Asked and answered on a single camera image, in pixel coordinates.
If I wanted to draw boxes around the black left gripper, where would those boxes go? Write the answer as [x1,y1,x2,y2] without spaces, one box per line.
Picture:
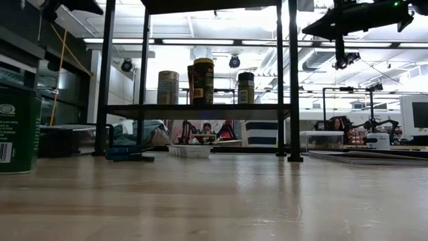
[41,0,104,21]

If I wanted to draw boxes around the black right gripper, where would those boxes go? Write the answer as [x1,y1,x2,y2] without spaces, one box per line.
[302,0,415,41]

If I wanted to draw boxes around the black-lid glass spice jar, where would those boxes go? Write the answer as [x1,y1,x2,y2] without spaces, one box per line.
[237,72,255,104]

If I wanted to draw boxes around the yellow-lid chili onion spice jar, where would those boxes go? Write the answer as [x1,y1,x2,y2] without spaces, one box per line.
[193,58,215,105]

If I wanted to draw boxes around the black metal wooden shelf rack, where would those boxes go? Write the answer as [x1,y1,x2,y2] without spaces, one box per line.
[92,0,304,163]

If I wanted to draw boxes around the black ceiling spotlight cluster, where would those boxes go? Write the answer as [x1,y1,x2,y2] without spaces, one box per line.
[334,52,361,70]

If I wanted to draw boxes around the ceiling light strip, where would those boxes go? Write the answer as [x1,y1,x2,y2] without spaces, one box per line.
[83,38,155,45]
[344,42,392,48]
[163,39,234,46]

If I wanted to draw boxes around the clear plastic box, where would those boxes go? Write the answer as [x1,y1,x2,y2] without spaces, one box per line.
[299,131,345,152]

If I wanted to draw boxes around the white countertop appliance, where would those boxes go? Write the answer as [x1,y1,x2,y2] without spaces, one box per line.
[366,133,391,150]

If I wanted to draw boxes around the blue white striped box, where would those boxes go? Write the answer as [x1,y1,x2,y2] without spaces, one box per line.
[241,120,279,147]

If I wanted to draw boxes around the white computer monitor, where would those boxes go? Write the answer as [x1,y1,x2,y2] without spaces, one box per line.
[400,95,428,141]

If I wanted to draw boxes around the blue T-shaped hand tool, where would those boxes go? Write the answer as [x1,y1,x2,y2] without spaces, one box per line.
[105,145,155,163]

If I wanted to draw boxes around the white plastic tray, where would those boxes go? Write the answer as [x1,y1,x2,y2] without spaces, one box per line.
[167,144,213,159]

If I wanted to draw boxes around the yellow hanging cord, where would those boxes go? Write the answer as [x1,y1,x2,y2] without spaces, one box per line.
[49,23,94,127]

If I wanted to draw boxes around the black camera stand frame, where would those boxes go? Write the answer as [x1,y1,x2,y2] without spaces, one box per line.
[322,83,384,133]

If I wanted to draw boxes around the black wire mesh basket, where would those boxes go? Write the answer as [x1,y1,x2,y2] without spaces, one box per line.
[38,124,114,158]

